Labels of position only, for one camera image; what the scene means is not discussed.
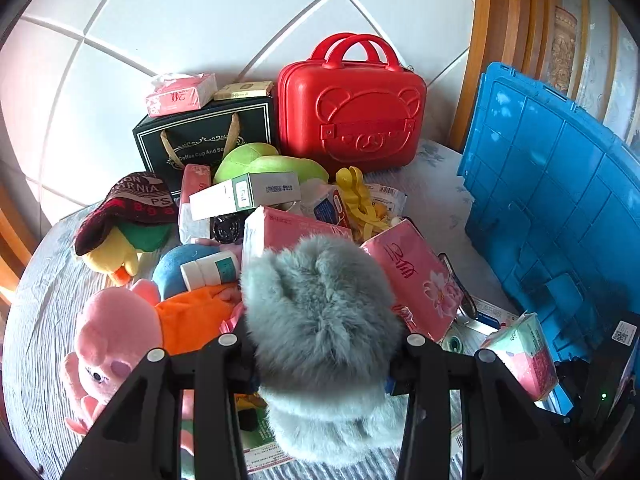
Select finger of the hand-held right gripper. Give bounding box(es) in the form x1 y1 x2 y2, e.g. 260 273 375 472
550 357 595 415

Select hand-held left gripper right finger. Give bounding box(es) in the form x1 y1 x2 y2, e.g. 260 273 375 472
387 331 581 480

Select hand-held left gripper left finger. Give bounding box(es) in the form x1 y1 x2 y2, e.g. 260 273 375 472
60 317 261 480

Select pink teal tissue pack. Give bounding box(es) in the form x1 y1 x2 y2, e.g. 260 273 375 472
480 312 559 402

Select grey plush rabbit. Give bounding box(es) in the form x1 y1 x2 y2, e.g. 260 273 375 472
240 234 417 464

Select blue plastic crate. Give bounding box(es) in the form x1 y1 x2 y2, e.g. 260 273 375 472
456 61 640 361

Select orange plush toy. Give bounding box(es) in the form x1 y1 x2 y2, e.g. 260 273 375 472
154 282 247 357

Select green colourful snack bag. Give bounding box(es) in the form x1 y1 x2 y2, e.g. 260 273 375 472
234 392 297 477

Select white bottle green label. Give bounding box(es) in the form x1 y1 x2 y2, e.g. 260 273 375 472
179 252 241 291

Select large pink flowered tissue pack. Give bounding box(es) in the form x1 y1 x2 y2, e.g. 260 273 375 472
360 220 464 344

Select white blue flat box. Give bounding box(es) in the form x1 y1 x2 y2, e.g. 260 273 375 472
457 295 522 334

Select black sunglasses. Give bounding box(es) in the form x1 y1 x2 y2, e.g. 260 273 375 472
439 252 477 322

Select blue round plush toy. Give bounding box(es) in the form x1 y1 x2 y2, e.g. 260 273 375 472
151 245 202 302

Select pink plush pig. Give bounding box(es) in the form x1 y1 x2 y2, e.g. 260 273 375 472
59 280 201 457

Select yellow green plush duck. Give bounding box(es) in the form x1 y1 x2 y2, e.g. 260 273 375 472
82 220 174 289

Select white grey medicine box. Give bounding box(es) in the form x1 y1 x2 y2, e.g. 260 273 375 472
188 172 303 222

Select red pink packet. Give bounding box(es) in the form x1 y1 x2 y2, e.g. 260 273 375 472
178 163 214 247

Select clear plastic packet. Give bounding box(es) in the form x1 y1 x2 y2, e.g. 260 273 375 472
366 183 409 217

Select blue red snack packet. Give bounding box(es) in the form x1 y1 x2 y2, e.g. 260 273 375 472
309 185 354 229

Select yellow plastic toy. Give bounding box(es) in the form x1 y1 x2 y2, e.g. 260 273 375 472
334 165 397 242

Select dark red knit hat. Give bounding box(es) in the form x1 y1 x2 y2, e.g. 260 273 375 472
73 172 181 257

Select lime green plush toy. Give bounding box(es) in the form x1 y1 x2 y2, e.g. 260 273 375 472
213 142 329 187

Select dark green gift bag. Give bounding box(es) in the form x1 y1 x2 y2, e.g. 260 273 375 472
132 95 279 197

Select red bear suitcase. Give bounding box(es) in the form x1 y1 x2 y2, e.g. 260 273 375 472
276 32 429 177

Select gold flat box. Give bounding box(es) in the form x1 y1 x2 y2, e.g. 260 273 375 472
213 80 275 102

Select small pink tissue pack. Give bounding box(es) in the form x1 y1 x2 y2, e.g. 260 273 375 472
144 72 219 119

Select wooden frame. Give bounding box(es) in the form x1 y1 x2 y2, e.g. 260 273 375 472
0 180 42 307
449 0 565 154

